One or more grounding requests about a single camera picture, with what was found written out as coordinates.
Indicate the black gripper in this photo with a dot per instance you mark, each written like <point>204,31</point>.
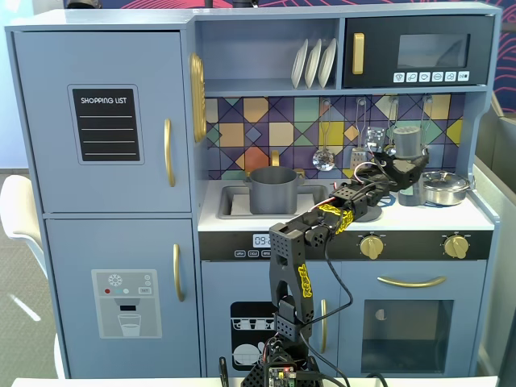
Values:
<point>408,168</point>

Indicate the gray salt shaker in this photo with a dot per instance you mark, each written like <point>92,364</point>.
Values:
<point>408,141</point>

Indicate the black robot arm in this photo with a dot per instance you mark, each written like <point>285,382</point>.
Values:
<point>290,250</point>

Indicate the steel spatula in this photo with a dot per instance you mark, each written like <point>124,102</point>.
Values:
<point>357,155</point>

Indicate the steel ladle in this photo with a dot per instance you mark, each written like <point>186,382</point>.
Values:
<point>392,113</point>

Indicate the steel pot with lid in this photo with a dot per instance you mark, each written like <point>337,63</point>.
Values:
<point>447,189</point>

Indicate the gray pot lid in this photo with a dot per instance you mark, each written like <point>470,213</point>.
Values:
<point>373,213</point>

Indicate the steel spoon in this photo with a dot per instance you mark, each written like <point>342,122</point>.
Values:
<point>426,113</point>

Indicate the steel skimmer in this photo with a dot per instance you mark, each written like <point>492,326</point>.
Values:
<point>323,159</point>

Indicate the gold stove knob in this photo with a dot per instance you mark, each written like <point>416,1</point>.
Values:
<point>456,246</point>
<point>371,246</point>

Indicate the light blue desk partition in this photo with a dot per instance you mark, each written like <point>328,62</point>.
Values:
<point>496,242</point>

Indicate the white plate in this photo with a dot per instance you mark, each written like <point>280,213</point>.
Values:
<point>312,64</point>
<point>327,62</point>
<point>299,64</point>

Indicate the gray pot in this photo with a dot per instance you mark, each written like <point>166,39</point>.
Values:
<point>274,193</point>

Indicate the gold toy phone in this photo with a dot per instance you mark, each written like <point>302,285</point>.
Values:
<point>197,96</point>

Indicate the robot controller board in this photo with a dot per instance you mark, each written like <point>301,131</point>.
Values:
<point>280,375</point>

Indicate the black table clamp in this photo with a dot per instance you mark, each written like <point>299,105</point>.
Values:
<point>223,373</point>

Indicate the blue toy kitchen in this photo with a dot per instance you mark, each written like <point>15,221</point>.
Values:
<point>121,60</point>

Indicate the white chair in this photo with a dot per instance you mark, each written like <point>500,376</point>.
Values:
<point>24,209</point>

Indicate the small camera circuit board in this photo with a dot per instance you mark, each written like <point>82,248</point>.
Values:
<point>375,138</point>

